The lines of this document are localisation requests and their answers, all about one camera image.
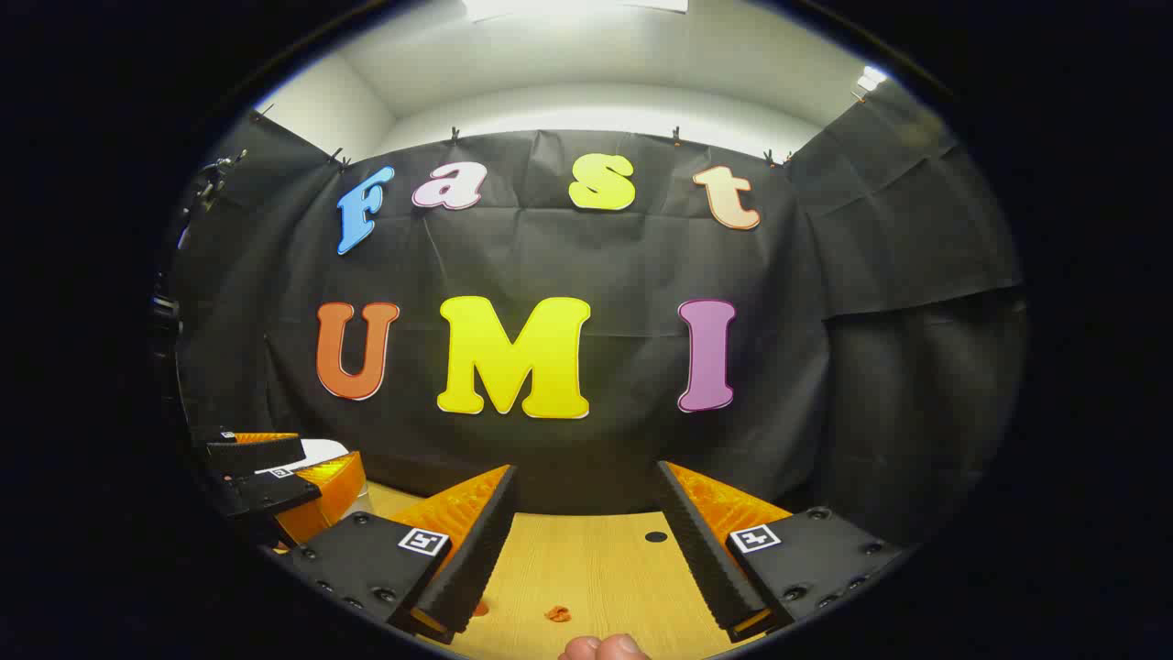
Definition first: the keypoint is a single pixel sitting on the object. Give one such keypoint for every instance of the white desktop garbage bin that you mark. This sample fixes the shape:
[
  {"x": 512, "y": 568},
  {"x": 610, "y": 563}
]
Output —
[{"x": 325, "y": 449}]

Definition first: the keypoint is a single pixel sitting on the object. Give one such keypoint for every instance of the ceiling light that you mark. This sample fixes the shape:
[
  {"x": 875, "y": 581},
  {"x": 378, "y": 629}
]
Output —
[
  {"x": 568, "y": 7},
  {"x": 871, "y": 78}
]

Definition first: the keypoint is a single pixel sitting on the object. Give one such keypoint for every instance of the orange paper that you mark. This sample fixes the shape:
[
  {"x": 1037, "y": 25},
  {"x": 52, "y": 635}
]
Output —
[{"x": 557, "y": 613}]

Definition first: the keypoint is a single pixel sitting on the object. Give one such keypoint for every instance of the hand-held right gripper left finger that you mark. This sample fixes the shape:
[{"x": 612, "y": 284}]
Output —
[{"x": 476, "y": 559}]

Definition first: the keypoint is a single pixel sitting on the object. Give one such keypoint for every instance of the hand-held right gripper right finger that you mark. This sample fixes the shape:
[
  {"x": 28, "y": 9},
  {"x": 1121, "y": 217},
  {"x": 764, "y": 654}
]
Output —
[{"x": 701, "y": 550}]

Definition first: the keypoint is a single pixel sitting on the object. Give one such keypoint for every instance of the wooden desktop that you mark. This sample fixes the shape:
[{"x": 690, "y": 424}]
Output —
[{"x": 596, "y": 577}]

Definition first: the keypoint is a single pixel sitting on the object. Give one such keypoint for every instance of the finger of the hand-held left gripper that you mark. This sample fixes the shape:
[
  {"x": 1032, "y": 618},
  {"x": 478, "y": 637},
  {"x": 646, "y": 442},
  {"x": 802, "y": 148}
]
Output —
[
  {"x": 275, "y": 495},
  {"x": 257, "y": 454}
]

